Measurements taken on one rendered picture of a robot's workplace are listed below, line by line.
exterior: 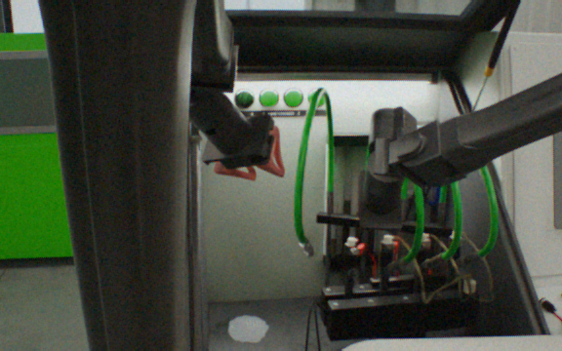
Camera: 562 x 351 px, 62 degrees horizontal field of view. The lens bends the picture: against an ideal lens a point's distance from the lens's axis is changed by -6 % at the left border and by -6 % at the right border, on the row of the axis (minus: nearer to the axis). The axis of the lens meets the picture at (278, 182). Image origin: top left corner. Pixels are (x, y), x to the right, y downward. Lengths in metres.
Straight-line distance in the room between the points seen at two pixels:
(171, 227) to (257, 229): 1.10
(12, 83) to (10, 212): 0.88
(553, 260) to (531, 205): 0.15
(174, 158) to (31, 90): 3.31
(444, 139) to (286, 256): 0.79
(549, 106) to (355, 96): 0.73
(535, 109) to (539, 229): 0.65
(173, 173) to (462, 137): 0.49
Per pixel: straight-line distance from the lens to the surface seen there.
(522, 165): 1.21
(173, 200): 0.20
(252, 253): 1.33
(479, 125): 0.64
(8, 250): 3.85
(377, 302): 1.09
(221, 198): 1.27
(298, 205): 0.83
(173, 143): 0.19
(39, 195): 3.63
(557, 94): 0.62
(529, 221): 1.22
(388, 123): 0.74
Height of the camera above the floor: 1.51
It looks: 16 degrees down
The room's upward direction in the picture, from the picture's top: straight up
